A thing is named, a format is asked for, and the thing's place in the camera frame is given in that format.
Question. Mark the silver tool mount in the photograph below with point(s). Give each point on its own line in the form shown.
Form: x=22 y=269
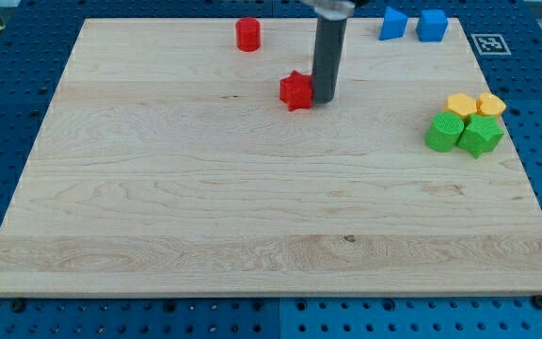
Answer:
x=332 y=9

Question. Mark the fiducial marker tag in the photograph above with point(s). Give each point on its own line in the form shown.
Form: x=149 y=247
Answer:
x=489 y=44

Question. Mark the green cylinder block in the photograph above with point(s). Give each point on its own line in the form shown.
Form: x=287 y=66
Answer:
x=444 y=131

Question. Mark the yellow heart block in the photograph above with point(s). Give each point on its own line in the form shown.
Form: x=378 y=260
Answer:
x=488 y=104

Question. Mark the wooden board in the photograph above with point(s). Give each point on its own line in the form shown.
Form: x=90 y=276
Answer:
x=166 y=166

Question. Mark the yellow hexagon block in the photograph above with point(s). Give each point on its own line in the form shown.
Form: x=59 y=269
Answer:
x=461 y=105

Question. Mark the red star block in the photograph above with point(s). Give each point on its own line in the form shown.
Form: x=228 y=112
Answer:
x=296 y=91

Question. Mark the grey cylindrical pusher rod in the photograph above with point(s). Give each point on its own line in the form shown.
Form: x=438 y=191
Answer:
x=327 y=55

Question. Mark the green star block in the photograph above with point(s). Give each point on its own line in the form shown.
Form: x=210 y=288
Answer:
x=481 y=135

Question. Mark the blue triangular prism block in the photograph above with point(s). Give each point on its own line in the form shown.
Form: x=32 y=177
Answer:
x=394 y=24

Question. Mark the blue cube block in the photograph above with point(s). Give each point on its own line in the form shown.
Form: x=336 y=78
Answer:
x=432 y=25

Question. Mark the red cylinder block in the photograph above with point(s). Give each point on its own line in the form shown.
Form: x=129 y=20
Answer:
x=248 y=34

